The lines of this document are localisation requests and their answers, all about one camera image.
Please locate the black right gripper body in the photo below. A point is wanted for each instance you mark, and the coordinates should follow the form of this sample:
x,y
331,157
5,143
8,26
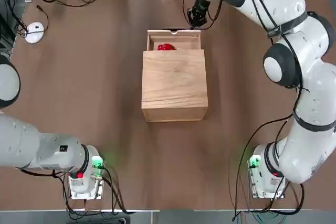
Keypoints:
x,y
202,5

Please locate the wooden drawer with white front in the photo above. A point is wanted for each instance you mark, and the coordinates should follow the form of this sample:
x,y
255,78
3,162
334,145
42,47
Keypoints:
x,y
183,39

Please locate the red toy car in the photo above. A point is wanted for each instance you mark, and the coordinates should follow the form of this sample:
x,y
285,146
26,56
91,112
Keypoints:
x,y
165,47

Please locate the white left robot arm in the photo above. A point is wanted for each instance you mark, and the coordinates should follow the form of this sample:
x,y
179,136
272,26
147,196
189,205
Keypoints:
x,y
26,142

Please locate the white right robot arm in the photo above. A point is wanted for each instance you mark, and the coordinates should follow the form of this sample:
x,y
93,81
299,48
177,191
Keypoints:
x,y
309,90

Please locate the light wooden cabinet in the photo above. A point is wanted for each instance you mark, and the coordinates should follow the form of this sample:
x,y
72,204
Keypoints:
x,y
174,82

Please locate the white desk lamp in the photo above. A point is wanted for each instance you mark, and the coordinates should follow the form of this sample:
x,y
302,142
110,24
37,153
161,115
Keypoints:
x,y
34,32

